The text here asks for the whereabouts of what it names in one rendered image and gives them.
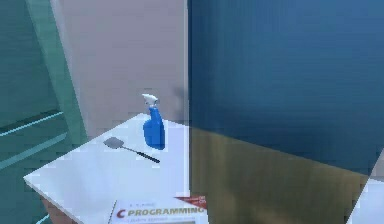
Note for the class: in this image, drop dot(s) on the white book with red corner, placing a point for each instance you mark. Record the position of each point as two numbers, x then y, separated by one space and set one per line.
156 213

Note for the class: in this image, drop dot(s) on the white counter top cabinet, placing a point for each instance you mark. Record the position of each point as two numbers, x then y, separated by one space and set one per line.
100 173

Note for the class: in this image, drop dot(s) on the blue spray bottle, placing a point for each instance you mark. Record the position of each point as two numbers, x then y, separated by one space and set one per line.
154 130

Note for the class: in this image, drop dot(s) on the teal refrigerator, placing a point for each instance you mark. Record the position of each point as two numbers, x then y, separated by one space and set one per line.
30 100

